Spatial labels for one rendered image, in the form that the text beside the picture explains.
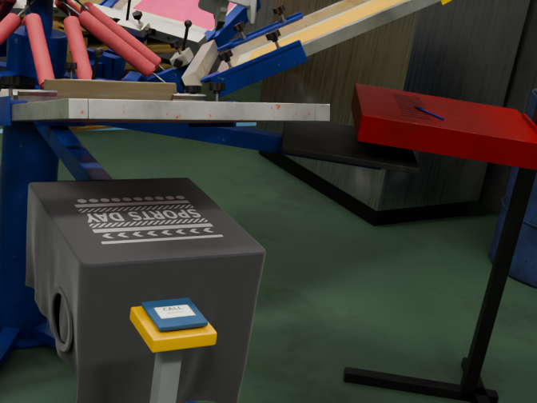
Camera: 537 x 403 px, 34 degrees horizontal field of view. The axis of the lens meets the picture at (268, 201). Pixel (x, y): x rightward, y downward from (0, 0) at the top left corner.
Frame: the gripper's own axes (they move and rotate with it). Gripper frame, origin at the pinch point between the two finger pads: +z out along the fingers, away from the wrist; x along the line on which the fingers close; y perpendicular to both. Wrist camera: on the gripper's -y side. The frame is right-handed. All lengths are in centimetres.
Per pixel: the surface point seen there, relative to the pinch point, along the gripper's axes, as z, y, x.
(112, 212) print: 40, 7, -53
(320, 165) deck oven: 46, -207, -297
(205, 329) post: 57, 7, 3
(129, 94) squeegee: 11, -4, -72
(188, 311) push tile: 54, 9, -1
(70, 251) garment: 46, 22, -35
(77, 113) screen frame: 16.5, 27.3, -12.1
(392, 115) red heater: 16, -97, -79
